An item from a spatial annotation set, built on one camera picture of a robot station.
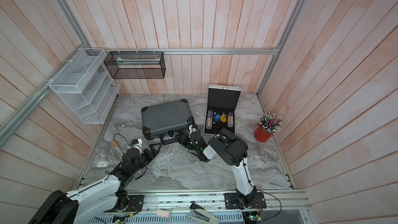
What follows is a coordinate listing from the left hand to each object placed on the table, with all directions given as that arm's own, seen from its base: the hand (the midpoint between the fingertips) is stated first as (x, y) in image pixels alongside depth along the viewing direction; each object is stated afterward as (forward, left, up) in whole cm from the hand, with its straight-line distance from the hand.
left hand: (159, 149), depth 86 cm
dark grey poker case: (+18, -3, +3) cm, 19 cm away
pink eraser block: (-30, -6, -3) cm, 30 cm away
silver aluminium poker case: (+32, -38, -1) cm, 50 cm away
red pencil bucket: (+8, -59, +2) cm, 60 cm away
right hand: (+9, -8, -2) cm, 13 cm away
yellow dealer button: (+24, -40, -3) cm, 47 cm away
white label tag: (-7, +31, -4) cm, 32 cm away
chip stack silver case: (+22, -44, -1) cm, 49 cm away
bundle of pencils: (+12, -63, +9) cm, 65 cm away
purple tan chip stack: (+22, -30, -1) cm, 37 cm away
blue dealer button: (+25, -36, -2) cm, 44 cm away
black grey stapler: (-29, -22, -3) cm, 37 cm away
